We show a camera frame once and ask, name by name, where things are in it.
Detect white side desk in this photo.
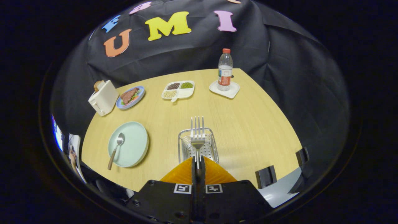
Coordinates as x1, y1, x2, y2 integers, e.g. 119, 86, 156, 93
68, 134, 88, 184

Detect white toaster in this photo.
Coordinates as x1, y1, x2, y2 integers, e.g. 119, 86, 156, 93
88, 80, 119, 117

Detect black table clamp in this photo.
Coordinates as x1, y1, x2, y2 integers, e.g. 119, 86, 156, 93
295, 147, 310, 167
255, 165, 277, 189

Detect metal wire basket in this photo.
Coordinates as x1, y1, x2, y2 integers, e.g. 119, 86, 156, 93
178, 127, 219, 164

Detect metal fork wooden handle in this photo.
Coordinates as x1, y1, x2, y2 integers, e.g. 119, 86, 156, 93
190, 116, 206, 170

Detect brown steak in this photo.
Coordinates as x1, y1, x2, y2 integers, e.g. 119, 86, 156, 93
120, 87, 140, 105

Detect white divided dish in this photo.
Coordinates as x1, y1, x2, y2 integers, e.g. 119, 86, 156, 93
161, 81, 195, 102

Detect white square coaster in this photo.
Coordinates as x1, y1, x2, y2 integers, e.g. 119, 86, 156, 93
209, 80, 240, 99

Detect green and orange vegetables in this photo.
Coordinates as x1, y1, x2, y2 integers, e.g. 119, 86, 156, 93
121, 90, 142, 106

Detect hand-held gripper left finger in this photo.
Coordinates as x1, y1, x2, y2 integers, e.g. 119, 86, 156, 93
126, 156, 199, 224

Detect clear water bottle red cap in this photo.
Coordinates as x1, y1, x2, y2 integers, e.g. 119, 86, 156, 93
218, 48, 233, 91

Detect light green plate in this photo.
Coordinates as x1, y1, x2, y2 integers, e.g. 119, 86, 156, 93
108, 121, 149, 168

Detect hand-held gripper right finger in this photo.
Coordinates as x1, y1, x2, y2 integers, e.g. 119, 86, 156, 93
198, 156, 275, 224

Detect metal spoon wooden handle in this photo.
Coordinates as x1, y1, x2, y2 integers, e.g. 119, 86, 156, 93
108, 133, 125, 170

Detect computer monitor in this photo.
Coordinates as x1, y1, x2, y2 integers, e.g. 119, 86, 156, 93
51, 115, 64, 152

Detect blue plate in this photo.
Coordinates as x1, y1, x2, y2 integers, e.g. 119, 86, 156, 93
116, 86, 145, 110

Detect black backdrop cloth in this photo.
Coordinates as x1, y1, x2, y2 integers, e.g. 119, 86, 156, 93
50, 0, 350, 193

